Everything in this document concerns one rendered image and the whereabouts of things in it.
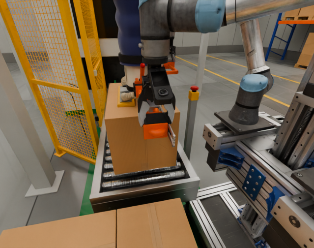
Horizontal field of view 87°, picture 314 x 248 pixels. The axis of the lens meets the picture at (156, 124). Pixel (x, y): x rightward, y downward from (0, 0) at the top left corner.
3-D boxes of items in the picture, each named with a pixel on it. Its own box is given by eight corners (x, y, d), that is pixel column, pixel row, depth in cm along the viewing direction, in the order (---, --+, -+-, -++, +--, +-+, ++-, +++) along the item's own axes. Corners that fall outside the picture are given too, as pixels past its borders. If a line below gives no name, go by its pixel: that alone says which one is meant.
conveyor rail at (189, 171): (145, 90, 316) (144, 80, 306) (148, 90, 317) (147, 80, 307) (188, 197, 122) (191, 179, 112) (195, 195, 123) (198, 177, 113)
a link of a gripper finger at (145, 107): (140, 119, 58) (150, 95, 54) (142, 128, 53) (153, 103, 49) (131, 117, 57) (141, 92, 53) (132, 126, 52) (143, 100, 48)
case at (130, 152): (115, 125, 154) (109, 83, 133) (157, 121, 161) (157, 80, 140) (114, 175, 104) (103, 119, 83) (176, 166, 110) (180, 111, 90)
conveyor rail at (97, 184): (109, 93, 305) (108, 82, 295) (112, 92, 306) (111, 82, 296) (95, 214, 111) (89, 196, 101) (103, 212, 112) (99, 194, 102)
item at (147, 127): (141, 125, 58) (140, 112, 55) (161, 123, 59) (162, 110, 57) (144, 139, 51) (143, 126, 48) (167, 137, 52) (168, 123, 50)
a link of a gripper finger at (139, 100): (147, 113, 52) (157, 88, 49) (148, 115, 51) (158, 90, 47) (133, 109, 51) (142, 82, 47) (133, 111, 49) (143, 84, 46)
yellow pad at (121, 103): (118, 88, 123) (117, 81, 121) (131, 87, 125) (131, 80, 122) (117, 108, 95) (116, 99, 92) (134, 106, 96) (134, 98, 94)
